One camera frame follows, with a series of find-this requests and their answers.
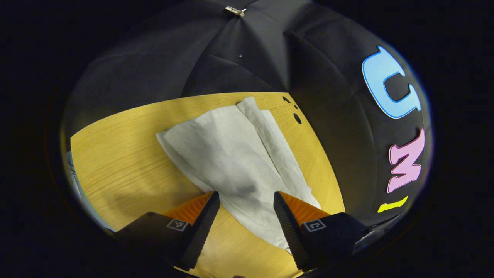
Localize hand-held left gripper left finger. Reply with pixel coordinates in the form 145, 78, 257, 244
114, 191, 220, 271

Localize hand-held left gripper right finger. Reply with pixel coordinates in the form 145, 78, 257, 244
273, 191, 371, 271

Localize white jeans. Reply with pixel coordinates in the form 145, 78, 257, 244
156, 96, 321, 253

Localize black backdrop cloth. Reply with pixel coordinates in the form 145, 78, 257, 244
64, 0, 433, 228

